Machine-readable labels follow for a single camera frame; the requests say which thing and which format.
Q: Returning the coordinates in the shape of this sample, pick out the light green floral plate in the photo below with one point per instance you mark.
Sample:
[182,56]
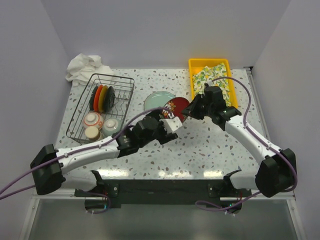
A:
[157,99]

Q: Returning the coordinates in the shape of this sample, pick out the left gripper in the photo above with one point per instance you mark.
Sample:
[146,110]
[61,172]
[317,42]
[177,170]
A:
[164,136]

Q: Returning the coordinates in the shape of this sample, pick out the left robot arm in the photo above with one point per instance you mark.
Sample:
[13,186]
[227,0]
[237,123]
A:
[50,167]

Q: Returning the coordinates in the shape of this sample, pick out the lemon print cloth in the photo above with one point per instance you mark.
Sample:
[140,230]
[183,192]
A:
[207,76]

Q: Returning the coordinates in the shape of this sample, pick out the black wire dish rack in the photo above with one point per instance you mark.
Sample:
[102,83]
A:
[123,90]

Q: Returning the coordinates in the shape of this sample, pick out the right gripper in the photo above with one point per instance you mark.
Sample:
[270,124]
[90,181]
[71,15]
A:
[189,110]

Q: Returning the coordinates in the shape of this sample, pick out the dark teal plate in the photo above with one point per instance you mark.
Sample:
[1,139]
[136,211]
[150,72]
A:
[92,98]

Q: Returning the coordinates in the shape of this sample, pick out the beige brown cup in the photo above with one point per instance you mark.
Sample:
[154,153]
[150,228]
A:
[93,134]

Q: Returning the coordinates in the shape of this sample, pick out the orange plate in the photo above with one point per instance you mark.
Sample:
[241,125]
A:
[96,98]

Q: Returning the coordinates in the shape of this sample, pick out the yellow patterned plate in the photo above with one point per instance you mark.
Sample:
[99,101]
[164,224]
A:
[102,99]

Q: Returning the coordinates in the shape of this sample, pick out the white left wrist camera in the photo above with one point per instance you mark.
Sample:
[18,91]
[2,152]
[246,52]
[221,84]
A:
[171,125]

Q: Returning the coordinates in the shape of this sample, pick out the white red patterned bowl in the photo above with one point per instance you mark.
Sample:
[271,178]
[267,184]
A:
[93,119]

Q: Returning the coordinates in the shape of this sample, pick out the red floral plate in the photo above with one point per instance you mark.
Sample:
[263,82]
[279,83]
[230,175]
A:
[175,107]

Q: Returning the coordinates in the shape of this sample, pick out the light green bowl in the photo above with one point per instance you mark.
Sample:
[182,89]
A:
[111,126]

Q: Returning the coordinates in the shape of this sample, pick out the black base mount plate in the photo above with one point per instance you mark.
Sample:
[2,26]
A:
[160,192]

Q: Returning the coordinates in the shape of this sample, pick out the yellow plastic bin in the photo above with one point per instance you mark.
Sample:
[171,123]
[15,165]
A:
[197,64]

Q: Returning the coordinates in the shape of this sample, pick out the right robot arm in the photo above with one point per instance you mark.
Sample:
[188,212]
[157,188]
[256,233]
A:
[277,172]

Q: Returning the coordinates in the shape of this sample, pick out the white crumpled towel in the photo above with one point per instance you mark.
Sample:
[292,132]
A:
[82,67]

